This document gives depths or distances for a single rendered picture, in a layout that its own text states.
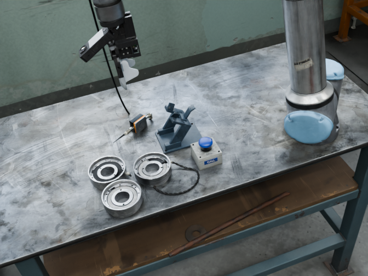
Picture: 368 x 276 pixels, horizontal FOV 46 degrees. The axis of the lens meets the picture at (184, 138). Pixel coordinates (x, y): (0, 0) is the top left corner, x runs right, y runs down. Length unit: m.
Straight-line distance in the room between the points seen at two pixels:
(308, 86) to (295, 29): 0.15
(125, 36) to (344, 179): 0.88
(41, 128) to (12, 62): 1.33
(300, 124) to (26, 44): 1.96
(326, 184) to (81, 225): 0.83
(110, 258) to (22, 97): 1.73
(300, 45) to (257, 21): 2.13
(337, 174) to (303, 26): 0.74
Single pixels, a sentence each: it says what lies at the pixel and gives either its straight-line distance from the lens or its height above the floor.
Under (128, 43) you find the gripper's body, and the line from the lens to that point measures 1.22.
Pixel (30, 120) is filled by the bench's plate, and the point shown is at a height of 0.80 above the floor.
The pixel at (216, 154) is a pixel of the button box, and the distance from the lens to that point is 1.22.
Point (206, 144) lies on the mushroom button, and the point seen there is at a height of 0.87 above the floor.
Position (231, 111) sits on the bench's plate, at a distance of 1.43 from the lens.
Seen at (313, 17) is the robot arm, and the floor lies 1.25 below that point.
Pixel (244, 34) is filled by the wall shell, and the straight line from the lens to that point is 3.13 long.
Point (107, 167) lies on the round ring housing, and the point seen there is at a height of 0.83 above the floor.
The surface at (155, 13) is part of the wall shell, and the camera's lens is 2.81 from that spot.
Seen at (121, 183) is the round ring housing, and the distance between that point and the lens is 1.20.
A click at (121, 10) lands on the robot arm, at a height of 1.20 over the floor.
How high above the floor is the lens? 1.70
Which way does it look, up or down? 42 degrees down
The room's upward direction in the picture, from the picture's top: 6 degrees counter-clockwise
